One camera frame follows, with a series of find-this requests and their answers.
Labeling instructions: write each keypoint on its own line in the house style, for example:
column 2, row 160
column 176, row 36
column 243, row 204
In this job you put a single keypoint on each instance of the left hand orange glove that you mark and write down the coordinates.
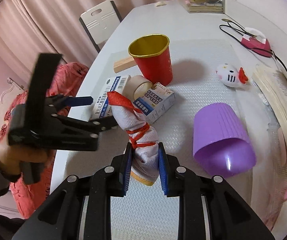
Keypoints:
column 12, row 156

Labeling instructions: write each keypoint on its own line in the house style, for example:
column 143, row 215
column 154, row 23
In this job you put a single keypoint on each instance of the red paper cup gold rim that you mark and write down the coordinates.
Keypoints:
column 152, row 56

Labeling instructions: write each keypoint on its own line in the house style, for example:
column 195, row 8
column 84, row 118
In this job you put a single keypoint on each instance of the wooden block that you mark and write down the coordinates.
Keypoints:
column 123, row 64

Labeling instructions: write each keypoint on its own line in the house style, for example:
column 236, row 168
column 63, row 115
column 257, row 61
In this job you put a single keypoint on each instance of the translucent textured desk mat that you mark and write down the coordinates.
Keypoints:
column 198, row 206

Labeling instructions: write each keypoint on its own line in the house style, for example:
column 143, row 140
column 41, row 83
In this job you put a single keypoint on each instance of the small cream eraser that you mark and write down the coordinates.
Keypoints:
column 160, row 3

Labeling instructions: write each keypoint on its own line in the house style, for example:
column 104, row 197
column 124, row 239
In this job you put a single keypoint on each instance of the beige tape roll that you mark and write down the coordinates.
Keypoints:
column 136, row 87

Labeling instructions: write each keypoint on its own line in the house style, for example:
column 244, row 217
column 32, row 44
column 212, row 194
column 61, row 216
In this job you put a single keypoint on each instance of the purple ribbed cup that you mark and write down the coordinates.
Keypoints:
column 221, row 145

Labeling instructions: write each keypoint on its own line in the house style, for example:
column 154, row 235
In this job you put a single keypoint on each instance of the white desk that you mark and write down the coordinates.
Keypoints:
column 176, row 23

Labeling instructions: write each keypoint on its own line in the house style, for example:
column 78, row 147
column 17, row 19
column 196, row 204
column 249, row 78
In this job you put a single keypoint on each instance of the pink white charger device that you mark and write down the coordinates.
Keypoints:
column 256, row 41

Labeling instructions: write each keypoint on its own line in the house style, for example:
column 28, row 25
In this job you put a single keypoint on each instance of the blue white medicine box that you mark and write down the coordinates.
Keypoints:
column 102, row 108

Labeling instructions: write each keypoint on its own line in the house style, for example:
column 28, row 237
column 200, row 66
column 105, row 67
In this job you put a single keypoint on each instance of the white chair blue cushion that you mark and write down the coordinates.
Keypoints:
column 100, row 22

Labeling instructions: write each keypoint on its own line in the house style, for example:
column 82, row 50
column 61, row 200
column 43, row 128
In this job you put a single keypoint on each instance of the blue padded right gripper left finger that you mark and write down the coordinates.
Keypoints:
column 125, row 169

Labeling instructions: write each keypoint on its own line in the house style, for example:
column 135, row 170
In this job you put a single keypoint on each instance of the hello kitty toy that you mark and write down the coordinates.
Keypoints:
column 231, row 76

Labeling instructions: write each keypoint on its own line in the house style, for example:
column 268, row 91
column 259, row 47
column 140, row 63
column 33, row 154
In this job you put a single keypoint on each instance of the pink curtain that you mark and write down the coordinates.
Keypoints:
column 29, row 27

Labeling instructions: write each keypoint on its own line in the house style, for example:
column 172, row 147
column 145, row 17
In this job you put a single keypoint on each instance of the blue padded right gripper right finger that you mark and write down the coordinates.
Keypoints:
column 164, row 169

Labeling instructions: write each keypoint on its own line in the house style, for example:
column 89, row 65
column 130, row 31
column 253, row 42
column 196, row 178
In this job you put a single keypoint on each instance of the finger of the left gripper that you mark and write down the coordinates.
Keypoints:
column 72, row 101
column 104, row 124

